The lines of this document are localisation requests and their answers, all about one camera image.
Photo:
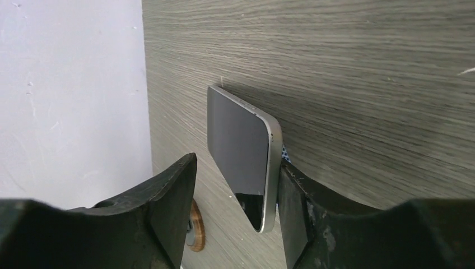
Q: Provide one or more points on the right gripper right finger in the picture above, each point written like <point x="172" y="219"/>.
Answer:
<point x="324" y="229"/>

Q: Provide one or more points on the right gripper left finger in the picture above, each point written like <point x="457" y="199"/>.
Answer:
<point x="143" y="227"/>

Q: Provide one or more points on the silver phone black screen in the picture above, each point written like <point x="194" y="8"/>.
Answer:
<point x="246" y="144"/>

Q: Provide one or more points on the round wooden phone stand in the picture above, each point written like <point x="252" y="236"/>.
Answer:
<point x="195" y="237"/>

